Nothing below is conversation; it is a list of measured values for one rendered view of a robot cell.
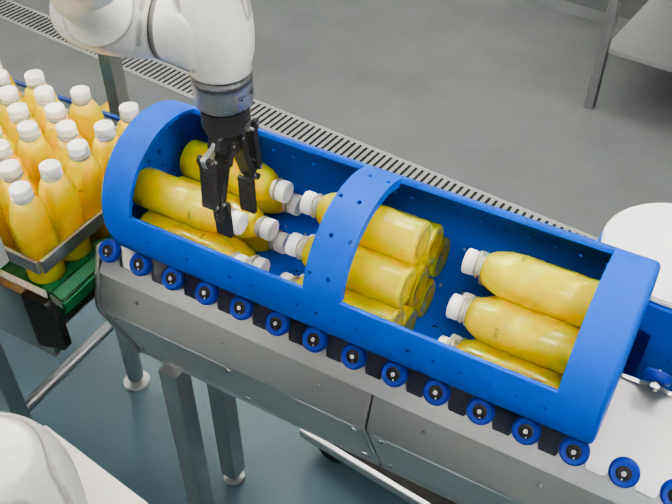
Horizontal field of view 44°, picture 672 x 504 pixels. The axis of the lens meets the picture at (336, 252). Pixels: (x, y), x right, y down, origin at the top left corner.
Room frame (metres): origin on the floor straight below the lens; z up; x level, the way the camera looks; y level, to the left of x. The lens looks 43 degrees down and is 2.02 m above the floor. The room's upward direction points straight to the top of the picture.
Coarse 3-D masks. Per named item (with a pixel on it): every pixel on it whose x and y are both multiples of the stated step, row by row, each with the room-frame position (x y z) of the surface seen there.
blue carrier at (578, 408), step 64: (128, 128) 1.17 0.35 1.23; (192, 128) 1.31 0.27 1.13; (128, 192) 1.08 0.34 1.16; (320, 192) 1.20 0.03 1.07; (384, 192) 0.99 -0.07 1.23; (448, 192) 1.01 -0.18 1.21; (192, 256) 1.00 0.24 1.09; (320, 256) 0.91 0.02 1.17; (448, 256) 1.06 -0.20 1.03; (576, 256) 0.97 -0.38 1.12; (640, 256) 0.87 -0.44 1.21; (320, 320) 0.88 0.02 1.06; (384, 320) 0.83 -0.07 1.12; (448, 320) 0.97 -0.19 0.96; (640, 320) 0.80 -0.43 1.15; (448, 384) 0.80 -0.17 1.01; (512, 384) 0.73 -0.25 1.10; (576, 384) 0.70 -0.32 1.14
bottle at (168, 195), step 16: (144, 176) 1.14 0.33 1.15; (160, 176) 1.14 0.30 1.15; (176, 176) 1.15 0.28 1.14; (144, 192) 1.12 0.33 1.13; (160, 192) 1.11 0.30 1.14; (176, 192) 1.10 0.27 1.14; (192, 192) 1.10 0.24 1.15; (160, 208) 1.10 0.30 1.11; (176, 208) 1.08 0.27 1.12; (192, 208) 1.07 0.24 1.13; (192, 224) 1.07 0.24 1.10; (208, 224) 1.05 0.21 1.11
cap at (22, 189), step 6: (12, 186) 1.16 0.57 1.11; (18, 186) 1.16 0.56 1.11; (24, 186) 1.16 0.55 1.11; (30, 186) 1.16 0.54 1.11; (12, 192) 1.14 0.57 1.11; (18, 192) 1.14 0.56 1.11; (24, 192) 1.15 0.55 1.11; (30, 192) 1.15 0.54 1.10; (12, 198) 1.15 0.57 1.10; (18, 198) 1.14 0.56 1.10; (24, 198) 1.14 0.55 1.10
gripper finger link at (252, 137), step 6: (252, 120) 1.10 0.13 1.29; (258, 120) 1.11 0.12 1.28; (252, 126) 1.10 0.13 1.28; (246, 132) 1.10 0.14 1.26; (252, 132) 1.10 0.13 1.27; (252, 138) 1.10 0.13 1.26; (258, 138) 1.11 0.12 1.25; (252, 144) 1.10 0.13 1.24; (258, 144) 1.11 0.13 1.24; (252, 150) 1.10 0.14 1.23; (258, 150) 1.10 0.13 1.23; (252, 156) 1.10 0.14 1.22; (258, 156) 1.10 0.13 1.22; (258, 162) 1.10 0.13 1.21; (258, 168) 1.10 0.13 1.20
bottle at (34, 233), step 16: (16, 208) 1.14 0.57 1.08; (32, 208) 1.14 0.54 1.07; (16, 224) 1.13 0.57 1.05; (32, 224) 1.13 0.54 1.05; (48, 224) 1.15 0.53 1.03; (16, 240) 1.13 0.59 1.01; (32, 240) 1.12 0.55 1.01; (48, 240) 1.14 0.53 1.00; (32, 256) 1.12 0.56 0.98; (32, 272) 1.13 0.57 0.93; (48, 272) 1.13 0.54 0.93; (64, 272) 1.15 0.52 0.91
